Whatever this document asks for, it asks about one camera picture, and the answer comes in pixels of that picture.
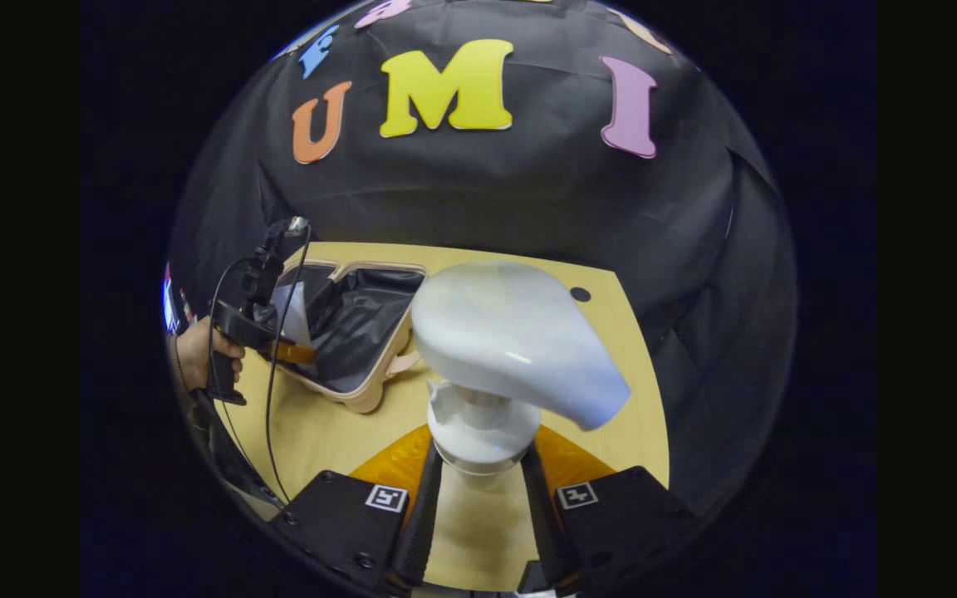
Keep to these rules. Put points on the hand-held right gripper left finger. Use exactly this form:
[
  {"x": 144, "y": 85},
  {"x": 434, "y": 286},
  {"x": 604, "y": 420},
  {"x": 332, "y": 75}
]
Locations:
[{"x": 422, "y": 515}]

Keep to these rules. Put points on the colourful printed board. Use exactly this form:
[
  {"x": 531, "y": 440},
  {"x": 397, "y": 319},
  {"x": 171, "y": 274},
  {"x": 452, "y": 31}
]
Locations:
[{"x": 169, "y": 303}]

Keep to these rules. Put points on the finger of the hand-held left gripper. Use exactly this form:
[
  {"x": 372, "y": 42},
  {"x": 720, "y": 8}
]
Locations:
[{"x": 296, "y": 354}]

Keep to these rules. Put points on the white pump bottle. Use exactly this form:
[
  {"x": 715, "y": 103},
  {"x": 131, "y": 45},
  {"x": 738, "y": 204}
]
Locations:
[{"x": 512, "y": 332}]

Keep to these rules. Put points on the pink suitcase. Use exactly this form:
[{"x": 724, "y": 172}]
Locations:
[{"x": 362, "y": 324}]

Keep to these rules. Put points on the black backdrop cloth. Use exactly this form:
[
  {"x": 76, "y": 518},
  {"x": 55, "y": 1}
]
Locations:
[{"x": 528, "y": 199}]

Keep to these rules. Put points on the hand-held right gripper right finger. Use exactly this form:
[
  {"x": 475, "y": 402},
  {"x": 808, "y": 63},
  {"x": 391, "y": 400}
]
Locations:
[{"x": 543, "y": 515}]

